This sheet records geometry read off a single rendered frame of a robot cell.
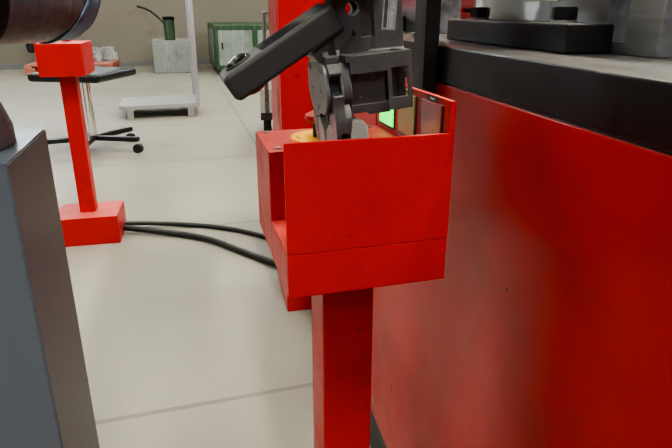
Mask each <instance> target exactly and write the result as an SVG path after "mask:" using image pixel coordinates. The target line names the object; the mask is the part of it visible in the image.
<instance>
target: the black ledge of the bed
mask: <svg viewBox="0 0 672 448"><path fill-rule="evenodd" d="M410 33H415V32H412V31H403V40H404V48H407V49H411V63H412V73H413V57H414V37H410ZM437 80H438V81H441V82H444V83H447V84H451V85H454V86H457V87H460V88H464V89H467V90H470V91H473V92H477V93H480V94H483V95H486V96H490V97H493V98H496V99H499V100H502V101H506V102H509V103H512V104H515V105H519V106H522V107H525V108H528V109H532V110H535V111H538V112H541V113H545V114H548V115H551V116H554V117H558V118H561V119H564V120H567V121H570V122H574V123H577V124H580V125H583V126H587V127H590V128H593V129H596V130H600V131H603V132H606V133H609V134H613V135H616V136H619V137H622V138H625V139H629V140H632V141H635V142H638V143H642V144H645V145H648V146H651V147H655V148H658V149H661V150H664V151H668V152H671V153H672V58H649V57H640V56H631V55H622V54H612V53H607V54H559V53H551V52H543V51H535V50H528V49H520V48H512V47H504V46H496V45H488V44H480V43H472V42H464V41H456V40H449V39H447V34H439V49H438V66H437Z"/></svg>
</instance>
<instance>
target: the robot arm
mask: <svg viewBox="0 0 672 448"><path fill-rule="evenodd" d="M324 2H325V4H316V5H314V6H313V7H311V8H310V9H308V10H307V11H305V12H304V13H303V14H301V15H300V16H298V17H297V18H295V19H294V20H293V21H291V22H290V23H288V24H287V25H285V26H284V27H283V28H281V29H280V30H278V31H277V32H275V33H274V34H272V35H271V36H270V37H268V38H267V39H265V40H264V41H262V42H261V43H260V44H258V45H257V46H255V47H254V48H252V49H251V50H250V51H248V52H247V53H241V54H238V55H236V56H234V57H233V58H232V59H231V60H230V61H229V62H228V64H227V66H226V67H225V68H224V69H222V70H221V72H220V78H221V80H222V81H223V83H224V84H225V86H226V87H227V88H228V90H229V91H230V92H231V94H232V95H233V97H234V98H235V99H237V100H243V99H245V98H246V97H248V96H249V95H254V94H256V93H258V92H259V91H261V90H262V89H263V87H264V86H265V84H266V83H268V82H269V81H271V80H272V79H273V78H275V77H276V76H278V75H279V74H281V73H282V72H283V71H285V70H286V69H288V68H289V67H291V66H292V65H293V64H295V63H296V62H298V61H299V60H301V59H302V58H303V57H305V56H306V55H307V56H308V58H309V59H310V60H309V61H308V83H309V91H310V96H311V101H312V104H313V113H314V121H315V127H316V133H317V138H318V141H323V140H340V139H356V138H369V133H368V127H367V124H366V123H365V122H364V121H363V120H361V119H359V118H355V117H354V115H353V114H356V113H363V112H367V113H369V114H375V113H382V112H389V111H390V110H394V109H401V108H408V107H413V90H412V63H411V49H407V48H404V40H403V15H402V0H324ZM100 3H101V0H0V45H8V44H26V43H38V44H52V43H56V42H58V41H64V40H71V39H74V38H77V37H79V36H81V35H82V34H83V33H84V32H85V31H86V30H88V29H89V28H90V27H91V25H92V24H93V22H94V21H95V19H96V17H97V14H98V11H99V8H100ZM347 4H349V5H350V12H349V13H348V14H347V12H346V5H347ZM405 68H407V72H406V71H405ZM406 77H407V87H408V95H406V88H405V78H406ZM16 142H17V140H16V135H15V130H14V125H13V122H12V120H11V119H10V117H9V115H8V113H7V112H6V110H5V108H4V106H3V105H2V103H1V101H0V151H3V150H5V149H8V148H10V147H12V146H13V145H15V144H16Z"/></svg>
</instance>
